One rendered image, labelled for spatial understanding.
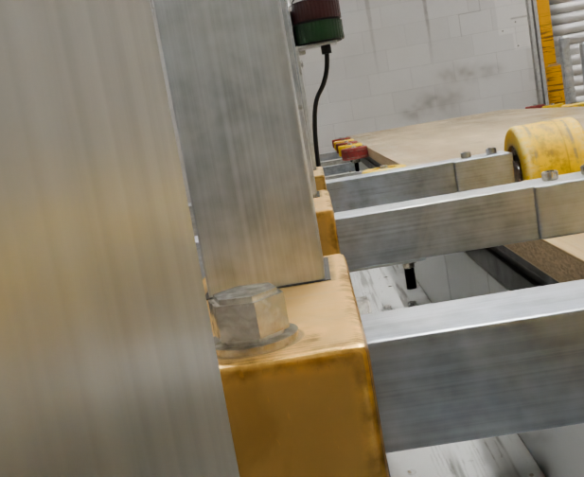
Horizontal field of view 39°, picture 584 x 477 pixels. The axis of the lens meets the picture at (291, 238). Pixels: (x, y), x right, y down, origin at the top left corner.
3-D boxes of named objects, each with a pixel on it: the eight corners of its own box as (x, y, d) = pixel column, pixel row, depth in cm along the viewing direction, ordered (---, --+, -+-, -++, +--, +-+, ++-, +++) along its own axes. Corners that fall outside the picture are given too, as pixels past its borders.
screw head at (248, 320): (202, 363, 17) (191, 309, 17) (213, 337, 19) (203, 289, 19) (298, 347, 17) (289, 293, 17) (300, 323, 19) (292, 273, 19)
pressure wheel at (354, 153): (359, 182, 252) (353, 145, 250) (378, 180, 246) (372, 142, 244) (341, 186, 247) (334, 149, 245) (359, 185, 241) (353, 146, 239)
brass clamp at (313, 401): (150, 604, 18) (103, 383, 17) (219, 395, 31) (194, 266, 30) (432, 563, 17) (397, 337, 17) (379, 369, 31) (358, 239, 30)
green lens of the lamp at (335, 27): (294, 44, 95) (292, 25, 95) (295, 48, 101) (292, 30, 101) (345, 35, 95) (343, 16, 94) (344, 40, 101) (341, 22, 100)
